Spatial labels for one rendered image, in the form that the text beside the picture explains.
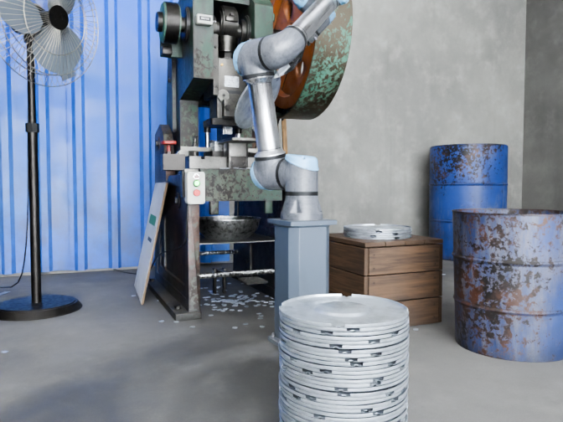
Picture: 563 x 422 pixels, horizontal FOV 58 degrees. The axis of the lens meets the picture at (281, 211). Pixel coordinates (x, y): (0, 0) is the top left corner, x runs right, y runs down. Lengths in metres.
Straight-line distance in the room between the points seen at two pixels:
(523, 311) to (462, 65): 3.43
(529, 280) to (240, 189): 1.23
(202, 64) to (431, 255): 1.32
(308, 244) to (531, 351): 0.79
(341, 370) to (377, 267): 1.00
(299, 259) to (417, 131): 2.99
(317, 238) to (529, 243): 0.68
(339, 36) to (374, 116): 1.97
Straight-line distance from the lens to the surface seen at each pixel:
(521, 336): 1.85
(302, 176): 1.75
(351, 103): 4.23
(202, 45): 2.46
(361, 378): 1.08
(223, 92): 2.47
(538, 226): 1.79
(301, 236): 1.72
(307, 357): 1.09
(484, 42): 5.20
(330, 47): 2.41
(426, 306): 2.20
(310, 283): 1.76
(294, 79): 2.72
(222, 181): 2.28
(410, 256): 2.11
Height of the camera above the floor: 0.57
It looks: 3 degrees down
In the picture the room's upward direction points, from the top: straight up
